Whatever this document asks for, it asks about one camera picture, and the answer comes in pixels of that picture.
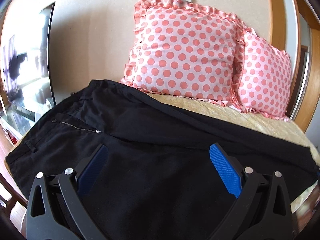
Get wooden door frame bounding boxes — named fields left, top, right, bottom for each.
left=291, top=0, right=319, bottom=132

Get dark wooden chair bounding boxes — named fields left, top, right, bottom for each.
left=0, top=172, right=28, bottom=221

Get black pants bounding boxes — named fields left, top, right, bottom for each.
left=6, top=80, right=318, bottom=239

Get polka dot pillow near door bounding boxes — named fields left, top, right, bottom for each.
left=233, top=30, right=291, bottom=120

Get polka dot pillow near window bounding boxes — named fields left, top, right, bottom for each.
left=121, top=0, right=245, bottom=106

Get cream yellow bedspread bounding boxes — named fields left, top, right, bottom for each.
left=140, top=93, right=319, bottom=212

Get wooden wall panel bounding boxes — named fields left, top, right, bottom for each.
left=268, top=0, right=286, bottom=50

